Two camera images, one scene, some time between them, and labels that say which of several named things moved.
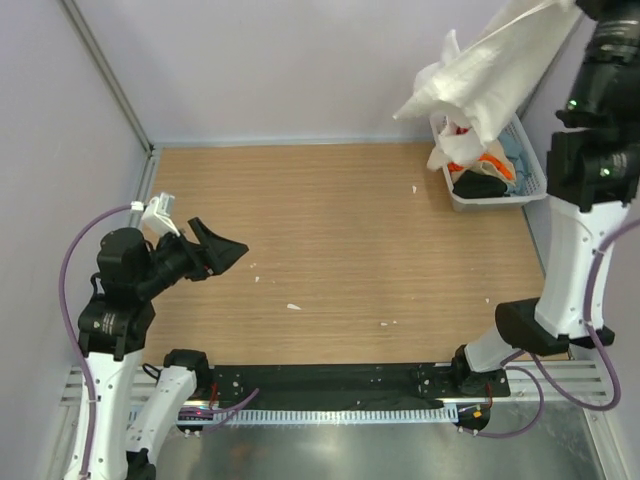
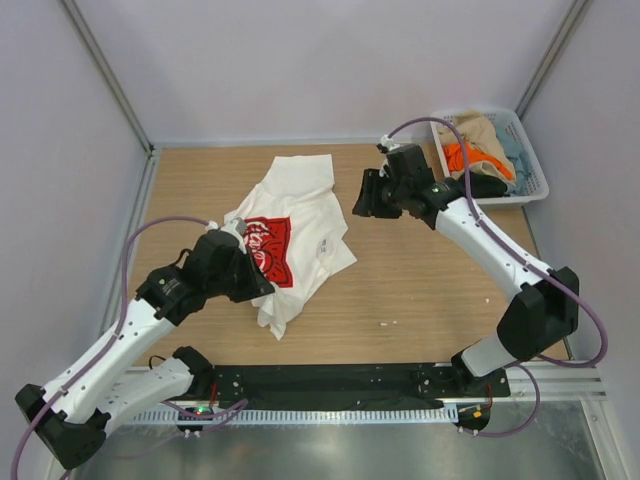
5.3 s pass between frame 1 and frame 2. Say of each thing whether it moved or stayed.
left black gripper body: moved
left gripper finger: moved
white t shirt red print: moved
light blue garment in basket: stayed
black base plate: stayed
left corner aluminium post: stayed
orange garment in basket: stayed
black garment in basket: stayed
